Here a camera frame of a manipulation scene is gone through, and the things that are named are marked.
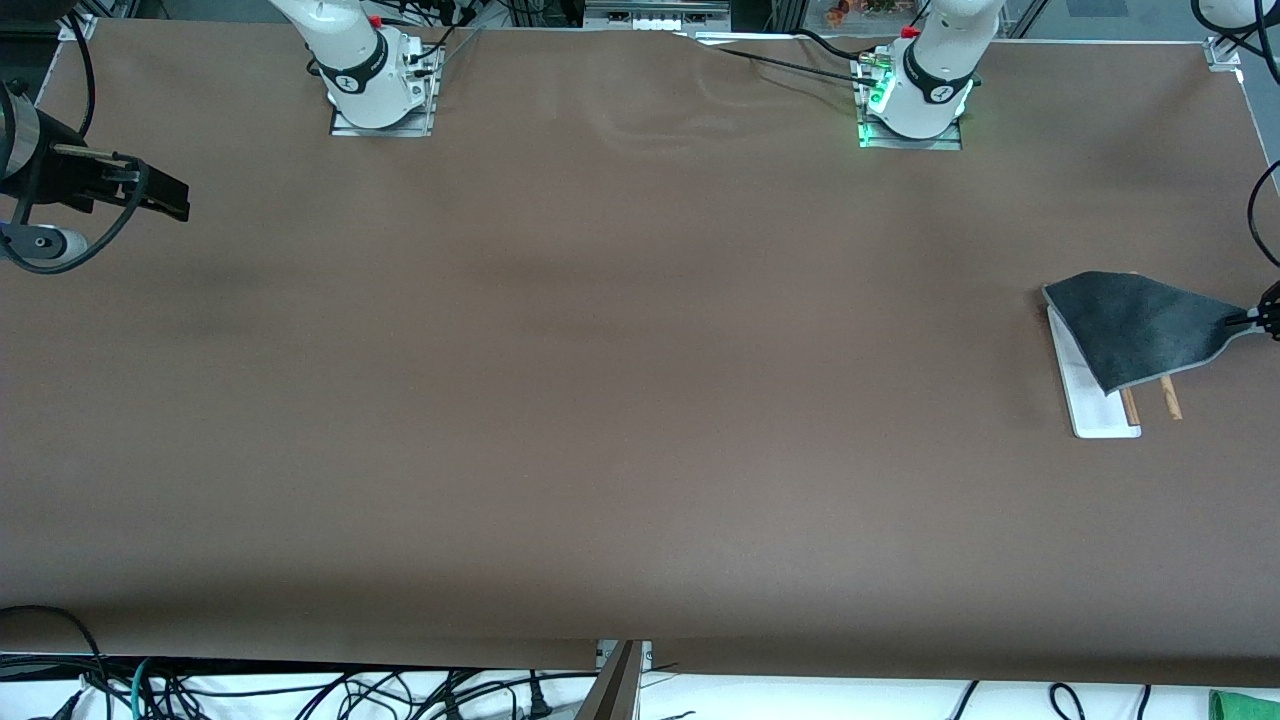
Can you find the grey metal post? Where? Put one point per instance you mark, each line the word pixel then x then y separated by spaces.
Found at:
pixel 615 690

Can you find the green cloth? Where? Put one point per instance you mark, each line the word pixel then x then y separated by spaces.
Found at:
pixel 1245 705

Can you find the white flat bar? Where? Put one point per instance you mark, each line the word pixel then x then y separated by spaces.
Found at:
pixel 750 39

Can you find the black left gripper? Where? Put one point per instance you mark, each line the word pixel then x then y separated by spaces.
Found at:
pixel 1270 312

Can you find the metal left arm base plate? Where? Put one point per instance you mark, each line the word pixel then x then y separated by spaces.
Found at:
pixel 945 143

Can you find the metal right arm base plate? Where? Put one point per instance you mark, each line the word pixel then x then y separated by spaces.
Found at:
pixel 420 125

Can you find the white rack base tray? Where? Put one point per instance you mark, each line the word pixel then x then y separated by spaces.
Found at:
pixel 1085 410

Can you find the grey and pink towel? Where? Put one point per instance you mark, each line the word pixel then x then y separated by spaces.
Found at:
pixel 1140 325

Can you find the orange colourful items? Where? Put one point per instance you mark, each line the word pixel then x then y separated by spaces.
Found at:
pixel 840 12

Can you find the metal table corner bracket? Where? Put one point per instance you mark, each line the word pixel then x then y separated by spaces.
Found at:
pixel 78 28
pixel 1220 55

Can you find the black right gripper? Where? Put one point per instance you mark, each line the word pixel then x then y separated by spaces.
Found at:
pixel 55 172

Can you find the grey power strip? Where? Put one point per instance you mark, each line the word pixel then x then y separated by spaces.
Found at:
pixel 655 15

